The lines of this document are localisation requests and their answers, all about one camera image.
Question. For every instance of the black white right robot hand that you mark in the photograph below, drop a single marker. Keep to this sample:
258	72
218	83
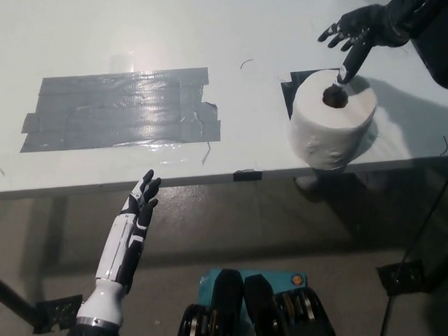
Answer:
370	24

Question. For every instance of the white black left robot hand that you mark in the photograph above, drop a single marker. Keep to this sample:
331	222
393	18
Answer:
113	262

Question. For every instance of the white toilet paper roll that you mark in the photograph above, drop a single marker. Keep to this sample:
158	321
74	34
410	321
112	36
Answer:
319	138

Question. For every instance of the black teal robot body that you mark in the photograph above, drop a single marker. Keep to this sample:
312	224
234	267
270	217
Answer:
260	315

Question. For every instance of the black square tape patch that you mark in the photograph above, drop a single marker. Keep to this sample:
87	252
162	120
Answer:
288	94

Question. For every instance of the black table leg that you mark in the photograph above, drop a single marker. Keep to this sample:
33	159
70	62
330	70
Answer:
446	270
10	296

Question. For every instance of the white shoe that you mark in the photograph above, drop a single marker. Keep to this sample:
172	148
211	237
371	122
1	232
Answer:
306	184

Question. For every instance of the grey duct tape patch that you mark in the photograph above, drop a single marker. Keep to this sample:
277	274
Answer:
113	111

